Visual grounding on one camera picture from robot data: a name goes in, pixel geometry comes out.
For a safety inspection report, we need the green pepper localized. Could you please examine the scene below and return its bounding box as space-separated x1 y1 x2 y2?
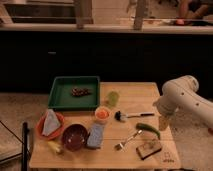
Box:
136 123 161 140

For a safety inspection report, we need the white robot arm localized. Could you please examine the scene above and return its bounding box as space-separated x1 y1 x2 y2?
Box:
153 75 213 131

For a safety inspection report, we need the green plastic cup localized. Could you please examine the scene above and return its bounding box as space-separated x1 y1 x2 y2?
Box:
107 91 119 107

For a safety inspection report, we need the small cup with orange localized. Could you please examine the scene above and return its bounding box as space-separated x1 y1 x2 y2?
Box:
95 106 110 124

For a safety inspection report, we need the brown wooden block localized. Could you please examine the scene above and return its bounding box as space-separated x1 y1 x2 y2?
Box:
136 139 162 160

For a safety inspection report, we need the black dish brush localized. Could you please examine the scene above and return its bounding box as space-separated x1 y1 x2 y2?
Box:
114 111 154 122

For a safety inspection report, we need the metal fork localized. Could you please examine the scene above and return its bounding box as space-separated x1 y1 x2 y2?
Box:
114 130 142 151

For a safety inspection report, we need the blue sponge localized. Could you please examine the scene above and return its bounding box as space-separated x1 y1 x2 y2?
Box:
87 123 104 149

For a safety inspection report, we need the dark red bowl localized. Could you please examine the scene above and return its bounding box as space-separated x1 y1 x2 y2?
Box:
61 124 88 151

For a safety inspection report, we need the bunch of dark grapes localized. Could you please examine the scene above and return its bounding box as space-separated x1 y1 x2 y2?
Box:
71 88 91 97

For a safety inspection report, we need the green plastic tray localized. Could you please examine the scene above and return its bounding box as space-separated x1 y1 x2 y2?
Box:
48 76 100 111

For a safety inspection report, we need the grey folded cloth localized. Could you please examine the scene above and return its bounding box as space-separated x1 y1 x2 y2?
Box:
42 109 61 136

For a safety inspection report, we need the person in background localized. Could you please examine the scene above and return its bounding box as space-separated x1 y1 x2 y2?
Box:
175 0 213 26

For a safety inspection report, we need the black chair frame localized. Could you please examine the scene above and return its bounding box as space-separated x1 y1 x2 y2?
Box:
0 121 31 171

